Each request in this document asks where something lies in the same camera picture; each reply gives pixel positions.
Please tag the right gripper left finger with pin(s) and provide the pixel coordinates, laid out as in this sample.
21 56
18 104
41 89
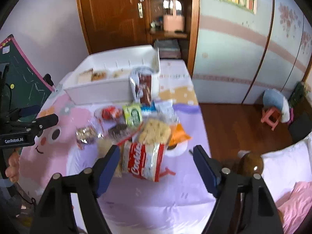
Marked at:
55 213

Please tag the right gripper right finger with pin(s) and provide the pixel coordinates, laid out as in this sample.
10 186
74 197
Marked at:
243 203

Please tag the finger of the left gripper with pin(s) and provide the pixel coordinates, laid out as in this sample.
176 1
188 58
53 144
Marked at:
17 113
38 124

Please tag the clear nut snack pack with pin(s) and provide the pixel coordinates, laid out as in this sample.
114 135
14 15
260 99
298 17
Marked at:
86 135

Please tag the red candy pack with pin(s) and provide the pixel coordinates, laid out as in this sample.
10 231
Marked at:
111 113

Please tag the dark chocolate cookie pack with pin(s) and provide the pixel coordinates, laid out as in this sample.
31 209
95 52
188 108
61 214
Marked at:
118 131

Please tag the green pineapple cake pack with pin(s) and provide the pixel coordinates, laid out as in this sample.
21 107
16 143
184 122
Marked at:
132 114

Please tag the clear cookie bag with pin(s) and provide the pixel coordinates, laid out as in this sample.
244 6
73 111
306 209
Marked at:
121 73

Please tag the red white cookies bag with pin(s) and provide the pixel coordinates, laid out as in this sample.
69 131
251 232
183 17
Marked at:
143 158

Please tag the brown chocolate snack bag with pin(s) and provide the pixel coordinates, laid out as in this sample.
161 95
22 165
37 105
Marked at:
140 80

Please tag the orange white snack bar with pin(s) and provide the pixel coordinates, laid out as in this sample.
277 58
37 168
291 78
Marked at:
178 135

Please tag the blue white snack pack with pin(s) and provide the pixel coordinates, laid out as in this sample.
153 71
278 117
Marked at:
147 110

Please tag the person left hand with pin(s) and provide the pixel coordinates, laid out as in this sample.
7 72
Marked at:
12 171

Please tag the pink blanket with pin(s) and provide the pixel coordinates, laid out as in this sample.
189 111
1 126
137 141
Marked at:
294 206

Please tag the black chalkboard knob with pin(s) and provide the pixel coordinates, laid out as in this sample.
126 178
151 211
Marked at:
48 80

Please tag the white plastic storage bin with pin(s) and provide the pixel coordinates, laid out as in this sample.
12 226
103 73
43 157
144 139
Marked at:
83 91

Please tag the white pillow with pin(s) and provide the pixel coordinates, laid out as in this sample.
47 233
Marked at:
284 168

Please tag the brown wooden bedpost knob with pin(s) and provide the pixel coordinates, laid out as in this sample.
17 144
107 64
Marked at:
250 164

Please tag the pink plastic stool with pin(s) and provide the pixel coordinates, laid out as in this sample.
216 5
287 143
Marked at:
271 116

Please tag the blue white plush cushion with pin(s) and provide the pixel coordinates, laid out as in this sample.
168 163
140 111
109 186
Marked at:
274 98

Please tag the brown wooden door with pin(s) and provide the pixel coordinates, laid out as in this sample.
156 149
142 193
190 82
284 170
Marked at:
112 24

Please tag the folded blue pink cloths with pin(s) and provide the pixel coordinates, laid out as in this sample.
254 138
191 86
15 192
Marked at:
168 49

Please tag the pastel wardrobe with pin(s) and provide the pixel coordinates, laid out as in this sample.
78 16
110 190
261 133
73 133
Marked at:
239 54

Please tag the pink storage box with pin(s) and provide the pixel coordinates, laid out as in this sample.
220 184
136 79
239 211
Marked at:
173 19

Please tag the wooden corner shelf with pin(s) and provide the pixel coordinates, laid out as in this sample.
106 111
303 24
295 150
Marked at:
186 39

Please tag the green chalkboard pink frame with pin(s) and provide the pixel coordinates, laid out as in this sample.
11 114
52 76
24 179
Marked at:
18 74

